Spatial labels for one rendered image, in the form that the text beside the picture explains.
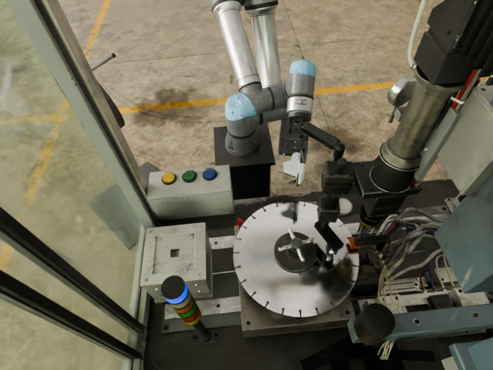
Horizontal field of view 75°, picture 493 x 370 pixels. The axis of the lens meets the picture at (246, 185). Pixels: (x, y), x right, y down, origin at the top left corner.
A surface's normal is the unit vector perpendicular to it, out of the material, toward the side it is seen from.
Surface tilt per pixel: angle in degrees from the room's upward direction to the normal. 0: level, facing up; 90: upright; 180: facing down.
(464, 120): 90
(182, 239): 0
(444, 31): 90
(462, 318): 0
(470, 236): 90
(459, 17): 90
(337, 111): 0
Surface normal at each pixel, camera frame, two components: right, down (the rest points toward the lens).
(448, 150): -0.99, 0.10
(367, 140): -0.05, -0.61
